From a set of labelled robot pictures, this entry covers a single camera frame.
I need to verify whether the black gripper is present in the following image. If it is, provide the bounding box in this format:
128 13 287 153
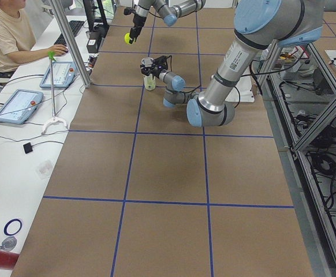
140 63 163 78
128 13 145 43

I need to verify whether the yellow tennis ball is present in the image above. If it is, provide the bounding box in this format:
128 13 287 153
124 33 135 44

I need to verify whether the white tennis ball can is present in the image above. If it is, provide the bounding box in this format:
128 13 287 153
140 57 156 91

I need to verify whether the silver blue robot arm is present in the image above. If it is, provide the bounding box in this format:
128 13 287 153
124 0 206 44
163 1 325 127

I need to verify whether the black box with label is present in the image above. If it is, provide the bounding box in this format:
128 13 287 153
87 32 102 54

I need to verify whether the black monitor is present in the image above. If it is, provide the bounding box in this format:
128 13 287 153
83 0 109 36

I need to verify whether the black keyboard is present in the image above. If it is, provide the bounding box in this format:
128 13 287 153
53 20 85 47

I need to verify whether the teach pendant far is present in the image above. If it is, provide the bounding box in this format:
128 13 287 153
39 61 77 89

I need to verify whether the teach pendant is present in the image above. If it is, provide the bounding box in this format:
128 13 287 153
39 61 77 89
0 89 43 125

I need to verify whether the reacher grabber tool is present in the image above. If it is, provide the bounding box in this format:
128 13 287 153
42 51 68 135

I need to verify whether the seated man beige shirt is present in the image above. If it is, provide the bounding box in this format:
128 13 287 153
0 0 68 78

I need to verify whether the teach pendant near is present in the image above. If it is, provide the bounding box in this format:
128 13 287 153
0 89 43 125

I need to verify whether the small black square device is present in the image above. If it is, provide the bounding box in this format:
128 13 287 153
23 143 33 154

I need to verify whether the metal can lid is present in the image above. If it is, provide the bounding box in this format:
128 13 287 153
0 236 17 252

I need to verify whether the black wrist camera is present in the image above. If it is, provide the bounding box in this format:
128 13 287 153
154 55 169 70

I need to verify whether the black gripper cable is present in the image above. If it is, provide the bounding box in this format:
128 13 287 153
182 85 203 95

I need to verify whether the aluminium frame post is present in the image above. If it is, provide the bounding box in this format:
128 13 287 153
49 0 91 88

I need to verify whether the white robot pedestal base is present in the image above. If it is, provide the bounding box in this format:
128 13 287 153
226 76 255 103

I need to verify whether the blue tape ring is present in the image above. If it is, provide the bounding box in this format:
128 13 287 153
3 218 23 236

